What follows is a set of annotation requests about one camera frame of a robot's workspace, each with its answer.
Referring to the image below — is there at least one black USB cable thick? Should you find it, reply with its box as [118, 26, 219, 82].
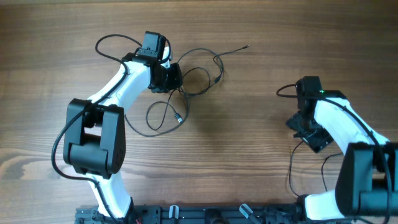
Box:
[124, 47, 228, 138]

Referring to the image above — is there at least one black USB cable thin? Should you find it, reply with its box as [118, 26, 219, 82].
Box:
[146, 45, 250, 136]

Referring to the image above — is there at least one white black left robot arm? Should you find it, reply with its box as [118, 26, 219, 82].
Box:
[54, 31, 182, 223]

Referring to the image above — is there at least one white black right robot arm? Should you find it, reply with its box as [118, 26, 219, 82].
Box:
[286, 76, 397, 223]

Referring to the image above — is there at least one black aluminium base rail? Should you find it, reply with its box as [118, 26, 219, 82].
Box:
[74, 203, 352, 224]

